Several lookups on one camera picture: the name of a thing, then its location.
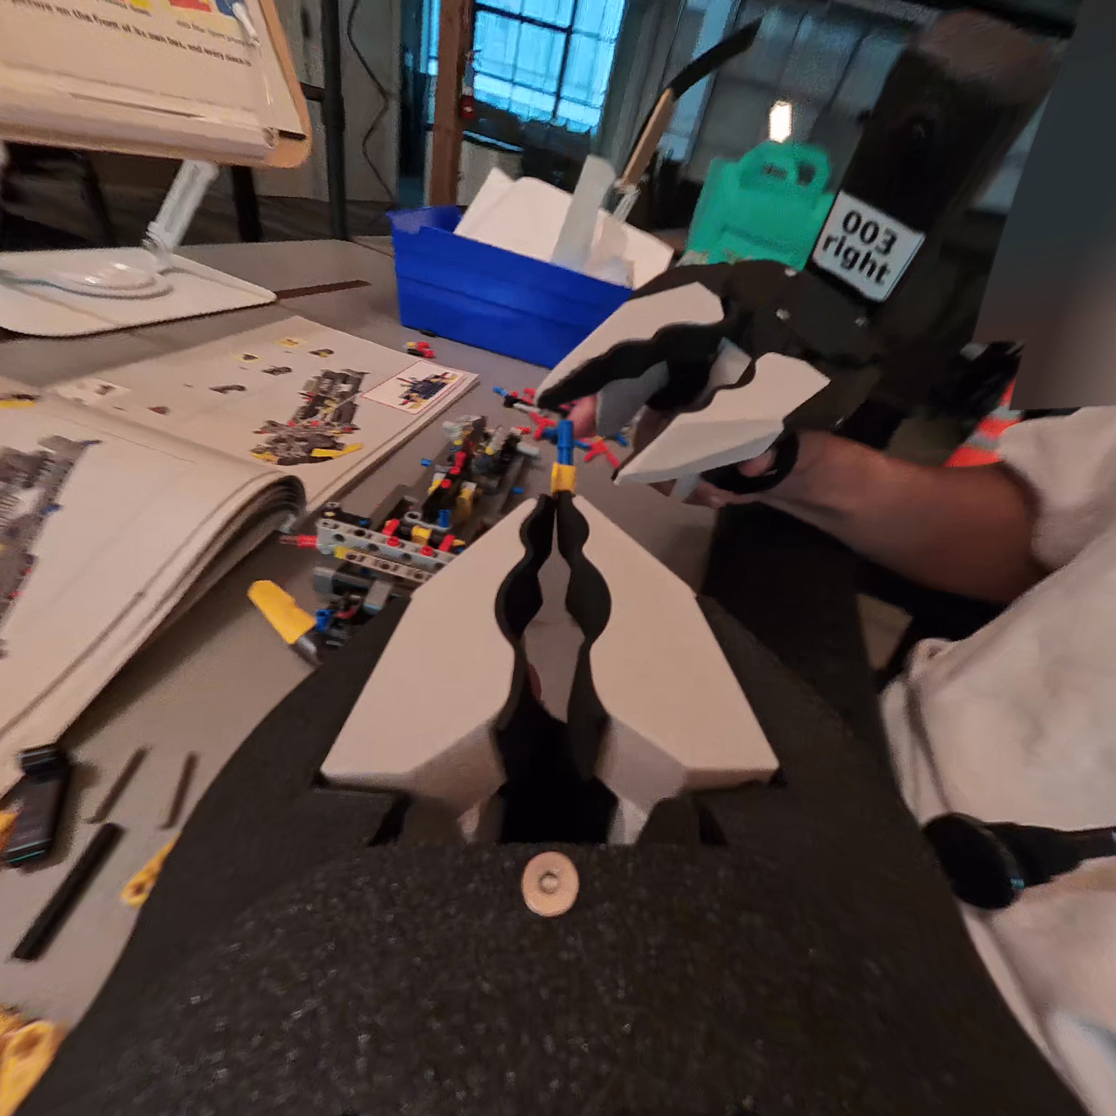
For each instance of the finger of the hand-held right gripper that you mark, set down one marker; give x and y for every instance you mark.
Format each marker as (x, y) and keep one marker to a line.
(636, 327)
(733, 411)

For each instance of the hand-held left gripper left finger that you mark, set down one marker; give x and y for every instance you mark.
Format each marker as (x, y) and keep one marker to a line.
(418, 697)

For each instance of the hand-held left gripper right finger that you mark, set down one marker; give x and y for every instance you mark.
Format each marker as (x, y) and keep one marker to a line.
(680, 697)

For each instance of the blue lego pin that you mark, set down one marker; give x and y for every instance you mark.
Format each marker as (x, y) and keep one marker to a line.
(566, 441)

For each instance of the person's right forearm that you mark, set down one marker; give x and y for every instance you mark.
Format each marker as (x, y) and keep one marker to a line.
(941, 523)

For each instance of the partly built lego car chassis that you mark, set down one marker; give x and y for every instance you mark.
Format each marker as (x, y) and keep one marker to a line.
(418, 532)

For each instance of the red lego pins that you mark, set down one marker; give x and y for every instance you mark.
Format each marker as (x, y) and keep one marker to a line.
(420, 348)

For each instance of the grey lego axle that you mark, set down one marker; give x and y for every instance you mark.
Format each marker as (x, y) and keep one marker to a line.
(118, 785)
(178, 792)

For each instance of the lego instruction booklet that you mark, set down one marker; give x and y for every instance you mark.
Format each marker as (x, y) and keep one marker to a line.
(175, 489)

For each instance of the yellow lego beam with holes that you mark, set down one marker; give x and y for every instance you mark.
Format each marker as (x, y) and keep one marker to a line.
(144, 876)

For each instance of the black and yellow lego piece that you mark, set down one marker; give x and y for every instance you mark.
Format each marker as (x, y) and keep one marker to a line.
(38, 802)

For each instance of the short black lego axle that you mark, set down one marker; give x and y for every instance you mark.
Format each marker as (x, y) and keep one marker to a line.
(68, 891)

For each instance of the pile of yellow lego pieces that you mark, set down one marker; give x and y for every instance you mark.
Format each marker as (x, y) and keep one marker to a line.
(25, 1060)

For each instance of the cluster of red blue pins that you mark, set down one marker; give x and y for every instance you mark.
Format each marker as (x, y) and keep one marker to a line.
(545, 428)

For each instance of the blue plastic bin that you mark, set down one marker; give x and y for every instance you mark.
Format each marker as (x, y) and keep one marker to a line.
(488, 287)

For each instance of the white paper sheets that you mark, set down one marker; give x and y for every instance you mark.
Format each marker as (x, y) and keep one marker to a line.
(522, 219)

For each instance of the teal plastic case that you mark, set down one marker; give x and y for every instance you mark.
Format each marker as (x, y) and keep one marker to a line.
(750, 210)

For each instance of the wooden stick with black tip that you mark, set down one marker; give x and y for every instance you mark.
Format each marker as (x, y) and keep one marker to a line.
(649, 139)

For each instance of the orange traffic cone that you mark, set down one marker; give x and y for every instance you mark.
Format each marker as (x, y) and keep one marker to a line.
(981, 441)

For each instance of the window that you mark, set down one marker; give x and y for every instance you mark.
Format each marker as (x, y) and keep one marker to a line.
(541, 61)

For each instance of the instruction sheet on wooden stand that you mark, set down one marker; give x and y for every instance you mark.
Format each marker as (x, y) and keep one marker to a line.
(294, 132)

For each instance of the white document stand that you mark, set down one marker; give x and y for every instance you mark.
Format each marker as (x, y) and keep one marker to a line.
(131, 297)

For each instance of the wooden post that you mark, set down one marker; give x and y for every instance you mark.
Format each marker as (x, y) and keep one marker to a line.
(450, 105)

